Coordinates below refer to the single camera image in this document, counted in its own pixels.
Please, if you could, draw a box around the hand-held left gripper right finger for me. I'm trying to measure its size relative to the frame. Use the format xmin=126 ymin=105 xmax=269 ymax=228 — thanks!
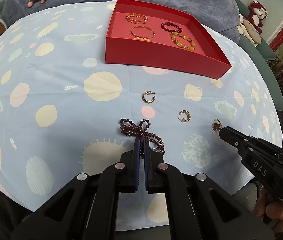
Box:
xmin=143 ymin=139 xmax=275 ymax=240

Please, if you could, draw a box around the red plush monkey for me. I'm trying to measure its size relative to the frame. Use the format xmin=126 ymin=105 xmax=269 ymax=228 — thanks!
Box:
xmin=247 ymin=0 xmax=269 ymax=34

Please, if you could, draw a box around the yellow-green stone bracelet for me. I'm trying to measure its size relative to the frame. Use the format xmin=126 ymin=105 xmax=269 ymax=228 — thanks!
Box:
xmin=170 ymin=31 xmax=196 ymax=51

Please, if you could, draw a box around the beige plush toy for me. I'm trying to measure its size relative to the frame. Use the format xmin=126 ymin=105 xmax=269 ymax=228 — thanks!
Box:
xmin=238 ymin=14 xmax=262 ymax=47

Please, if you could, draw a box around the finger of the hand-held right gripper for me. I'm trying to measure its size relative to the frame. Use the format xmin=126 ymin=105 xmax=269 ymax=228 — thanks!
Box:
xmin=228 ymin=127 xmax=283 ymax=158
xmin=218 ymin=126 xmax=253 ymax=153

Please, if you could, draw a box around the red cardboard box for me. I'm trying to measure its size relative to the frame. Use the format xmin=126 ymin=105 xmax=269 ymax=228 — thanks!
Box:
xmin=105 ymin=0 xmax=232 ymax=80

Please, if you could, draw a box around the dark red bead necklace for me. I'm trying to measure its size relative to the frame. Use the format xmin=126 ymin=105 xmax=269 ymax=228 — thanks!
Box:
xmin=118 ymin=118 xmax=165 ymax=159

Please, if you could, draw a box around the thin gold bangle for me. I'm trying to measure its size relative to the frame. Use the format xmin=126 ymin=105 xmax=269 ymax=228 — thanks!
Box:
xmin=131 ymin=26 xmax=155 ymax=40

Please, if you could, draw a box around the light blue patterned sheet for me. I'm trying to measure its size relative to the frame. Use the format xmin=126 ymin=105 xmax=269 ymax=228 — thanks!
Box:
xmin=0 ymin=0 xmax=283 ymax=233

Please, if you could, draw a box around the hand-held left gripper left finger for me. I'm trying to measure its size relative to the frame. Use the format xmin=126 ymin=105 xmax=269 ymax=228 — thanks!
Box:
xmin=11 ymin=139 xmax=142 ymax=240

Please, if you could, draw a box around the red bead bracelet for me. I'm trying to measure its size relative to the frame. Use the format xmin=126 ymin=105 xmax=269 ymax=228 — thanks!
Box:
xmin=160 ymin=22 xmax=183 ymax=33

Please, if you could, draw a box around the person's right hand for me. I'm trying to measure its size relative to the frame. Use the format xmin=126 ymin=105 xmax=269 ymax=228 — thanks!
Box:
xmin=254 ymin=192 xmax=283 ymax=240

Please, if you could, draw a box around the gold hoop earring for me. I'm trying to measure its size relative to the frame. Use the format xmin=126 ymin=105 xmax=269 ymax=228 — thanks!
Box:
xmin=177 ymin=110 xmax=191 ymax=123
xmin=142 ymin=91 xmax=155 ymax=103

